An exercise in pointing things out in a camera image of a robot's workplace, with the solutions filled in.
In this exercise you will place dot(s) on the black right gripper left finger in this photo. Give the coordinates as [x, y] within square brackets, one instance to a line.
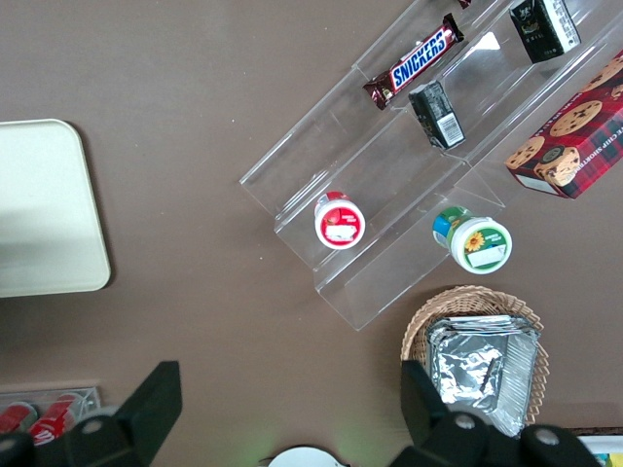
[141, 413]

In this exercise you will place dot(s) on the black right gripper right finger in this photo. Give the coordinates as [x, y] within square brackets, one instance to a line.
[438, 438]

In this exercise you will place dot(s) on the aluminium foil tray stack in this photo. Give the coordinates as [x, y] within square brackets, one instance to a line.
[477, 365]

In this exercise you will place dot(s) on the light wicker basket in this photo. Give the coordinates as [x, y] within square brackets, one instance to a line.
[467, 299]

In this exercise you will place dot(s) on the white rectangular snack tray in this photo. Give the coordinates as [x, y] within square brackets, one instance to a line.
[603, 445]

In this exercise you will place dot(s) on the cream plastic tray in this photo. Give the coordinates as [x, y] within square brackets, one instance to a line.
[44, 209]

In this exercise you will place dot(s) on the clear acrylic bottle rack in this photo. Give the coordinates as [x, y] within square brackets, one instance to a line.
[92, 396]

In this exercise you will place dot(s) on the red cola bottle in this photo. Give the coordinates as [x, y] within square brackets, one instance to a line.
[17, 416]
[51, 423]

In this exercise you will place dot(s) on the green lid cup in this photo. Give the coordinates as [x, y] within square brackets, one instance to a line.
[479, 243]

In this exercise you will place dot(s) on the red lid cup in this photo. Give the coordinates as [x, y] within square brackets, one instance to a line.
[340, 226]

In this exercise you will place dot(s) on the clear acrylic stepped display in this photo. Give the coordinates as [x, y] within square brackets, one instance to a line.
[389, 160]

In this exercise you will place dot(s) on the red tartan cookie box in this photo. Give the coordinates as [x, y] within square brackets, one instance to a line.
[569, 146]

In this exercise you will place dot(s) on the small black carton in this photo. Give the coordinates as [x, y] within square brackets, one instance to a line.
[542, 29]
[435, 114]

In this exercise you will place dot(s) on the snickers chocolate bar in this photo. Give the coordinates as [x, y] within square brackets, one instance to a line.
[418, 61]

